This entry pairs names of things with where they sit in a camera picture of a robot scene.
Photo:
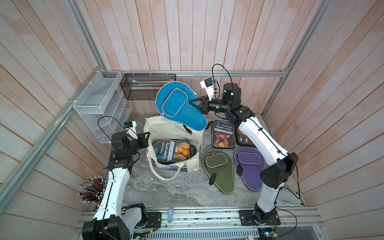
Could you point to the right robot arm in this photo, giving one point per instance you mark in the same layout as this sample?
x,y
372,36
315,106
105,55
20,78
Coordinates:
x,y
281,163

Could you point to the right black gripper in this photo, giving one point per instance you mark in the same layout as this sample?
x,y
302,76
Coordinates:
x,y
205,106

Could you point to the green paddle cover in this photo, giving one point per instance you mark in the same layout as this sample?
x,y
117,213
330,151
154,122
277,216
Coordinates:
x,y
219,166

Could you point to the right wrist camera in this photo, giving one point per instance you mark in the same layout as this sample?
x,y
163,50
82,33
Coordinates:
x,y
209,85

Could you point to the purple paddle cover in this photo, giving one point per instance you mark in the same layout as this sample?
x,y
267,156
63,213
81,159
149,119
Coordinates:
x,y
250,163

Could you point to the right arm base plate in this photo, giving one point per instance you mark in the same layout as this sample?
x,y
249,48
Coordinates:
x,y
249,217

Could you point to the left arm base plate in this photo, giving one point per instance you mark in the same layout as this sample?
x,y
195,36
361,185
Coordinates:
x,y
150,220

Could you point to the white wire mesh shelf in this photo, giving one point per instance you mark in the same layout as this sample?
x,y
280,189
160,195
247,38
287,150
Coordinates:
x,y
103,106

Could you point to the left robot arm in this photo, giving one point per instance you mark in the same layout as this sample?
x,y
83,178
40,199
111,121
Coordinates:
x,y
112,221

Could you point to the cream canvas tote bag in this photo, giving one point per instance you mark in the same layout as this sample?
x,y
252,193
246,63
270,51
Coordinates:
x,y
161,128

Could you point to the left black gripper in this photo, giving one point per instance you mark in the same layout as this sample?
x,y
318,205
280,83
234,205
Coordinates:
x,y
144,141

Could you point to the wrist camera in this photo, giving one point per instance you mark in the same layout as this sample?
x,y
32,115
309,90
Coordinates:
x,y
209,85
130,128

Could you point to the black mesh wall basket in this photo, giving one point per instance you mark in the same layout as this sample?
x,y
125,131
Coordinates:
x,y
139,87

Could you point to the Deerway paddle set clear case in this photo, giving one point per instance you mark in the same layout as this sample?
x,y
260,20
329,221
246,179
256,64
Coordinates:
x,y
223,134

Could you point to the aluminium front rail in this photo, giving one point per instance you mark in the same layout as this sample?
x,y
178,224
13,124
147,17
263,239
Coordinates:
x,y
297,223

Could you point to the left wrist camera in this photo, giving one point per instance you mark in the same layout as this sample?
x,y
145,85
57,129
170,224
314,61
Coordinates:
x,y
130,128

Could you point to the teal paddle cover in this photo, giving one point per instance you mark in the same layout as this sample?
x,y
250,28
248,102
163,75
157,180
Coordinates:
x,y
173,103

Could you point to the red paddle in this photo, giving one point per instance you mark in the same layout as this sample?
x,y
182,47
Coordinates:
x,y
243,140

